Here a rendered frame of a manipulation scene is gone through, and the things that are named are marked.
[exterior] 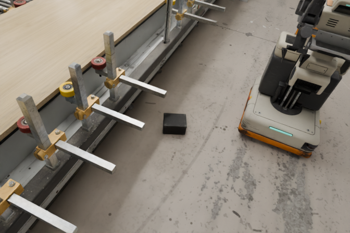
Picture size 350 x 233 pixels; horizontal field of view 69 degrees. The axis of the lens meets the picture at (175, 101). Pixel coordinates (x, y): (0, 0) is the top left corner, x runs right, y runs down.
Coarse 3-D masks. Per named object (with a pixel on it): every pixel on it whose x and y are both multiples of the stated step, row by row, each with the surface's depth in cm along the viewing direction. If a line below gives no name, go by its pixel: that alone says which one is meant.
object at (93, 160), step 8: (32, 136) 110; (56, 144) 106; (64, 144) 107; (72, 152) 104; (80, 152) 105; (88, 160) 103; (96, 160) 103; (104, 160) 103; (104, 168) 101; (112, 168) 101
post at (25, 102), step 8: (24, 96) 84; (24, 104) 84; (32, 104) 87; (24, 112) 88; (32, 112) 89; (32, 120) 90; (40, 120) 94; (32, 128) 94; (40, 128) 96; (40, 136) 97; (40, 144) 101; (48, 144) 103; (48, 160) 109; (56, 160) 113
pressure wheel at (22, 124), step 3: (21, 117) 107; (18, 120) 106; (21, 120) 106; (24, 120) 106; (18, 123) 104; (21, 123) 105; (24, 123) 105; (18, 126) 103; (21, 126) 103; (24, 126) 104; (27, 126) 104; (21, 129) 103; (24, 129) 103; (27, 129) 104; (24, 132) 105; (27, 132) 105; (30, 132) 105
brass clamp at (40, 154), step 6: (54, 132) 109; (60, 132) 110; (54, 138) 107; (60, 138) 109; (66, 138) 113; (54, 144) 106; (36, 150) 103; (42, 150) 102; (48, 150) 104; (54, 150) 107; (36, 156) 103; (42, 156) 102; (48, 156) 105
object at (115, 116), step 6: (72, 96) 126; (72, 102) 127; (96, 108) 123; (102, 108) 123; (102, 114) 124; (108, 114) 121; (114, 114) 121; (120, 114) 122; (120, 120) 120; (126, 120) 119; (132, 120) 120; (132, 126) 120; (138, 126) 118; (144, 126) 120
